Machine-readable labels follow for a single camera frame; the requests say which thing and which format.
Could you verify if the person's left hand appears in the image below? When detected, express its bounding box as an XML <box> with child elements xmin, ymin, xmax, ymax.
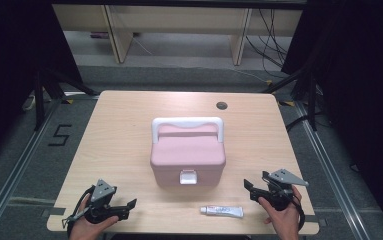
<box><xmin>69</xmin><ymin>194</ymin><xmax>120</xmax><ymax>240</ymax></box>

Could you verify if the white ointment tube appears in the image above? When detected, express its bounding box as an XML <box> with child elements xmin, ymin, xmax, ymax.
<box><xmin>199</xmin><ymin>205</ymin><xmax>245</xmax><ymax>219</ymax></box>

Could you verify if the thick black floor cable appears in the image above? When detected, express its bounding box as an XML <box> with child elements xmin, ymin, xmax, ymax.
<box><xmin>285</xmin><ymin>112</ymin><xmax>314</xmax><ymax>133</ymax></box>

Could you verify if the aluminium floor rail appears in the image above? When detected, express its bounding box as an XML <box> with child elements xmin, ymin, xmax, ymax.
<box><xmin>0</xmin><ymin>97</ymin><xmax>64</xmax><ymax>240</ymax></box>
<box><xmin>293</xmin><ymin>99</ymin><xmax>371</xmax><ymax>240</ymax></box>

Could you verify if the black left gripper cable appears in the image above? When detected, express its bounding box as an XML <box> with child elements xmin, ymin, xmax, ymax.
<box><xmin>61</xmin><ymin>185</ymin><xmax>96</xmax><ymax>236</ymax></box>

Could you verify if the pink storage box white handle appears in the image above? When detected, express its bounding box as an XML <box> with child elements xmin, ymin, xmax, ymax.
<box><xmin>149</xmin><ymin>116</ymin><xmax>227</xmax><ymax>189</ymax></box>

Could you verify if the beige wooden desk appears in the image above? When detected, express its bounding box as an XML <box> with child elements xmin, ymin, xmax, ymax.
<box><xmin>52</xmin><ymin>3</ymin><xmax>303</xmax><ymax>67</ymax></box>

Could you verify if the thin white floor cable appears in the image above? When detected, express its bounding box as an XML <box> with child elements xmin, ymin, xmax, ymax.
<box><xmin>226</xmin><ymin>66</ymin><xmax>271</xmax><ymax>85</ymax></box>

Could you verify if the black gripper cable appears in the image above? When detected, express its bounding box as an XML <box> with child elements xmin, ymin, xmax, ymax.
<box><xmin>291</xmin><ymin>194</ymin><xmax>307</xmax><ymax>232</ymax></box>
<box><xmin>61</xmin><ymin>185</ymin><xmax>96</xmax><ymax>236</ymax></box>

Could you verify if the grey tape strip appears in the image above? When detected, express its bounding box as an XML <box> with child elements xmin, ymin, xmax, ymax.
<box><xmin>302</xmin><ymin>214</ymin><xmax>328</xmax><ymax>228</ymax></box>
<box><xmin>41</xmin><ymin>206</ymin><xmax>67</xmax><ymax>218</ymax></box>

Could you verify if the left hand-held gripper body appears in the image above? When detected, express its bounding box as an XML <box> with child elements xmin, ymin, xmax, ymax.
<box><xmin>84</xmin><ymin>178</ymin><xmax>130</xmax><ymax>225</ymax></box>

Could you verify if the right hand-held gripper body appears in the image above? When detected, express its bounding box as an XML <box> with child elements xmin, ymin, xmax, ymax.
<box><xmin>249</xmin><ymin>168</ymin><xmax>310</xmax><ymax>212</ymax></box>

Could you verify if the black metal stand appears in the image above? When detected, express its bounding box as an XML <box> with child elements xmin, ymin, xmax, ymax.
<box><xmin>261</xmin><ymin>65</ymin><xmax>319</xmax><ymax>132</ymax></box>
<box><xmin>33</xmin><ymin>67</ymin><xmax>101</xmax><ymax>132</ymax></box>

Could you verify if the person's right hand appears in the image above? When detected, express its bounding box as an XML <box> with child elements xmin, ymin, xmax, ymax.
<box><xmin>257</xmin><ymin>185</ymin><xmax>303</xmax><ymax>240</ymax></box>

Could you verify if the bundle of black cables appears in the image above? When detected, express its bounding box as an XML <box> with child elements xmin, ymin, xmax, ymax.
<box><xmin>244</xmin><ymin>8</ymin><xmax>291</xmax><ymax>80</ymax></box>

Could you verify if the black curtain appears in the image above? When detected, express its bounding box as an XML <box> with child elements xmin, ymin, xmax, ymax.
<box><xmin>0</xmin><ymin>0</ymin><xmax>84</xmax><ymax>169</ymax></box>
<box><xmin>280</xmin><ymin>0</ymin><xmax>383</xmax><ymax>236</ymax></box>

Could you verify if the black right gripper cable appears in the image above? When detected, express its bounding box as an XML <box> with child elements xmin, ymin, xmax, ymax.
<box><xmin>291</xmin><ymin>194</ymin><xmax>307</xmax><ymax>232</ymax></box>

